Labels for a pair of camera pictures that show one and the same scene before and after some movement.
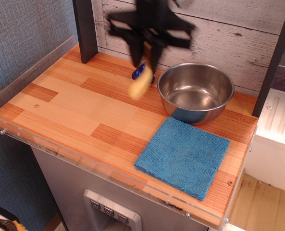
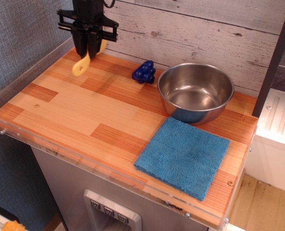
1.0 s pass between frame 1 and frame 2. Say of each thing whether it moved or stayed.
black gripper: moved
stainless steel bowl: stayed
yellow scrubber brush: moved
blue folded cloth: stayed
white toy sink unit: stayed
